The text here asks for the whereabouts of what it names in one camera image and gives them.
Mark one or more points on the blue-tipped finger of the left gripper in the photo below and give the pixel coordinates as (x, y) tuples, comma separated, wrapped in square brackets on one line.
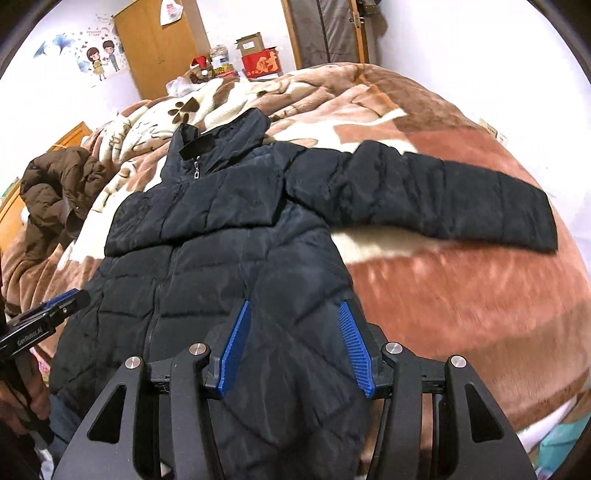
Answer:
[(67, 303)]

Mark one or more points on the santa hat plush toy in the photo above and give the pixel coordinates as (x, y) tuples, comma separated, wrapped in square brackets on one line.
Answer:
[(200, 70)]

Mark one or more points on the wooden door frame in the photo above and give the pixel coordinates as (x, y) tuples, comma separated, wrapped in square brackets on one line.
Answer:
[(359, 29)]

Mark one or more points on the brown paw-print fleece blanket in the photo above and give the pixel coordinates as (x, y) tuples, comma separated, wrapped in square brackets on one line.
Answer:
[(522, 319)]

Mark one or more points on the red gift box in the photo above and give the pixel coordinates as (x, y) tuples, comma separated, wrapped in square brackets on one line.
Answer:
[(262, 63)]

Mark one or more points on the white plastic bag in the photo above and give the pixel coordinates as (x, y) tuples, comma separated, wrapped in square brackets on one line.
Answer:
[(170, 12)]

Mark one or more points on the wooden wardrobe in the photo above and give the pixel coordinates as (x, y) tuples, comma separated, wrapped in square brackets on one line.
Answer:
[(157, 54)]

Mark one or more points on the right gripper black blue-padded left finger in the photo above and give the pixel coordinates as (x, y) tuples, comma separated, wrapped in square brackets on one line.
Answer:
[(226, 343)]

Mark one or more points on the blue jeans leg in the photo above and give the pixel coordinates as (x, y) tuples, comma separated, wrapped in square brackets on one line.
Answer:
[(64, 423)]

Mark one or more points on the grey fabric wardrobe cover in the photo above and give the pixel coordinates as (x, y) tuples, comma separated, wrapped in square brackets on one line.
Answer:
[(323, 31)]

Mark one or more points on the brown puffer jacket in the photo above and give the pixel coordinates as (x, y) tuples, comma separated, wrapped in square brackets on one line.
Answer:
[(58, 189)]

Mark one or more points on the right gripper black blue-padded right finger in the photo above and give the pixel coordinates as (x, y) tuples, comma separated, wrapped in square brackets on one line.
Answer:
[(364, 342)]

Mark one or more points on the small cardboard box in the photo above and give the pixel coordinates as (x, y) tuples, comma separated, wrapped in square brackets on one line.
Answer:
[(250, 44)]

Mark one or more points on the wall power socket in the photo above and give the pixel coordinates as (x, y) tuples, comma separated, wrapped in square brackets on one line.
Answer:
[(489, 128)]

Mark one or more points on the cartoon couple wall sticker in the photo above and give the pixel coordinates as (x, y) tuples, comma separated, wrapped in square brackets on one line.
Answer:
[(92, 49)]

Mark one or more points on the person's left hand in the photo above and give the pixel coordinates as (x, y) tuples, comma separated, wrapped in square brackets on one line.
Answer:
[(13, 402)]

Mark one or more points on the black puffer jacket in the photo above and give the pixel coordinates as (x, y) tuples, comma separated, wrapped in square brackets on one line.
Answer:
[(237, 220)]

